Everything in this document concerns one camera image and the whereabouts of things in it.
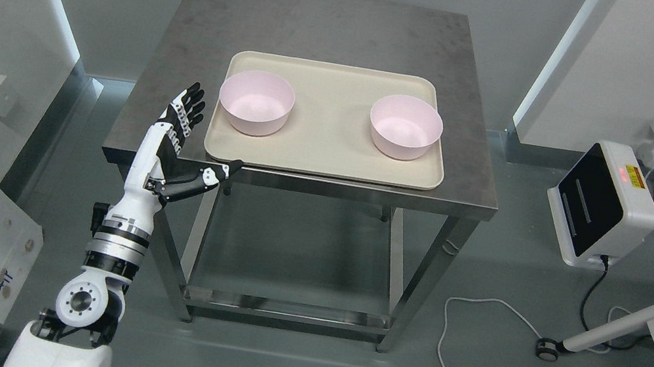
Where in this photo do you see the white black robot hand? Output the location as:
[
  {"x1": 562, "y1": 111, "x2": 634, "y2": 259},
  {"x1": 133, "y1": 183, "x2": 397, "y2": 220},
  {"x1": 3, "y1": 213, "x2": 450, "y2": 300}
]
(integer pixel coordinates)
[{"x1": 101, "y1": 82, "x2": 243, "y2": 239}]

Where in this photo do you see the pink bowl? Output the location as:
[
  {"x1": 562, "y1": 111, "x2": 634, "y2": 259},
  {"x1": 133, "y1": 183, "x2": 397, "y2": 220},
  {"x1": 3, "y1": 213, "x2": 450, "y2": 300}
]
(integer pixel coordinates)
[
  {"x1": 218, "y1": 70, "x2": 296, "y2": 137},
  {"x1": 369, "y1": 94, "x2": 444, "y2": 161}
]

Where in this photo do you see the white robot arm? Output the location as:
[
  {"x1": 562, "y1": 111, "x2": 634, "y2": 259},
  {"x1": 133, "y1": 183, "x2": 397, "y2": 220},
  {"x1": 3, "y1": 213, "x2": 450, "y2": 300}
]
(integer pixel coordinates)
[{"x1": 3, "y1": 203, "x2": 153, "y2": 367}]

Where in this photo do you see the beige plastic tray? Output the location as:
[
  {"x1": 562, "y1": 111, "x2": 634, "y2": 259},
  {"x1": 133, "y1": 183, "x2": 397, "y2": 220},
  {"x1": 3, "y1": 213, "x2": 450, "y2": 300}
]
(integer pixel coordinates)
[{"x1": 203, "y1": 50, "x2": 445, "y2": 190}]

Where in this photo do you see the stainless steel table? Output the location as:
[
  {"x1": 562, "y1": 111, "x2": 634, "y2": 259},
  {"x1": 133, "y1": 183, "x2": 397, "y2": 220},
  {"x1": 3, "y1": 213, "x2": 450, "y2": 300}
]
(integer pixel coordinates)
[{"x1": 102, "y1": 0, "x2": 498, "y2": 354}]

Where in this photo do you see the white black floor device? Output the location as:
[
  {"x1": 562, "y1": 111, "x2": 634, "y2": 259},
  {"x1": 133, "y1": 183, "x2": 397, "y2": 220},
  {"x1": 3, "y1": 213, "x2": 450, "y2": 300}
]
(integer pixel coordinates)
[{"x1": 547, "y1": 140, "x2": 654, "y2": 270}]

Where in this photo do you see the black power cable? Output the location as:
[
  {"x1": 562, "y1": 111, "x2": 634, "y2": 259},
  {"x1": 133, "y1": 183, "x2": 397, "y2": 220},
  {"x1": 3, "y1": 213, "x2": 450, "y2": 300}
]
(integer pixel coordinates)
[{"x1": 574, "y1": 253, "x2": 654, "y2": 357}]

